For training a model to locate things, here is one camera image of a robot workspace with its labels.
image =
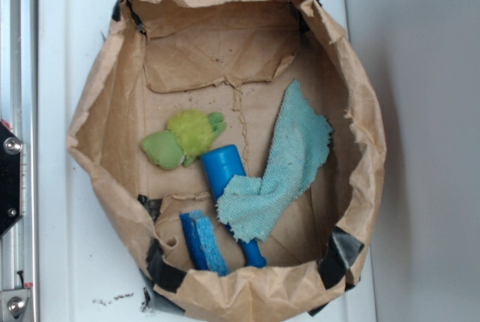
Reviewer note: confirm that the black mounting plate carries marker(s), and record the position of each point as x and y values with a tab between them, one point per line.
10	174

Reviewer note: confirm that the blue plastic bottle toy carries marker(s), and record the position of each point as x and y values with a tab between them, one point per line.
220	166

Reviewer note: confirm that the blue sponge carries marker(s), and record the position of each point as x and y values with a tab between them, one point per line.
201	242

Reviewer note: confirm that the brown paper bag bin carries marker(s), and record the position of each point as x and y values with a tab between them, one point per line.
236	57

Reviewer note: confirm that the green plush animal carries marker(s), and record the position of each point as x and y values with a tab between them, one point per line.
188	135

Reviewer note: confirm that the aluminium rail frame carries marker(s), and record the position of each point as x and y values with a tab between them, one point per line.
20	299

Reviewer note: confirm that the light blue towel cloth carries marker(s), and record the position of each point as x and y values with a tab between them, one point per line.
252	206

